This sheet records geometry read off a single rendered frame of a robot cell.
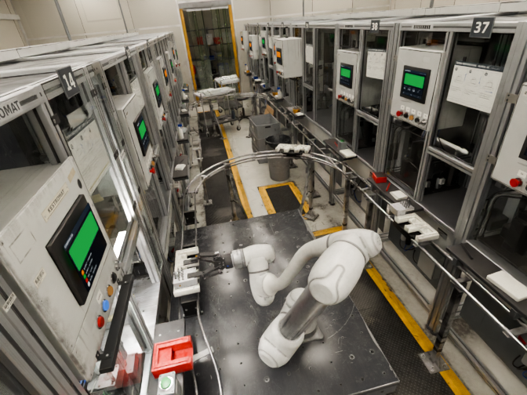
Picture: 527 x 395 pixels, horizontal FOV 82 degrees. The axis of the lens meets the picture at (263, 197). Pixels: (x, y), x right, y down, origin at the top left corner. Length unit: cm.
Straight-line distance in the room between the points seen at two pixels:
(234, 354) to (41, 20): 931
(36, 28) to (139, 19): 243
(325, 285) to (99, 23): 920
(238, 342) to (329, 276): 92
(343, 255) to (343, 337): 83
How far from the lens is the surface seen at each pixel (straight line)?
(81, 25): 977
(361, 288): 291
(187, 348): 151
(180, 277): 180
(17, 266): 76
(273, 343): 145
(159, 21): 943
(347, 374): 167
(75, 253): 91
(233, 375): 168
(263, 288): 146
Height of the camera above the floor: 213
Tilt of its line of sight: 31 degrees down
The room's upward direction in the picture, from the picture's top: 5 degrees counter-clockwise
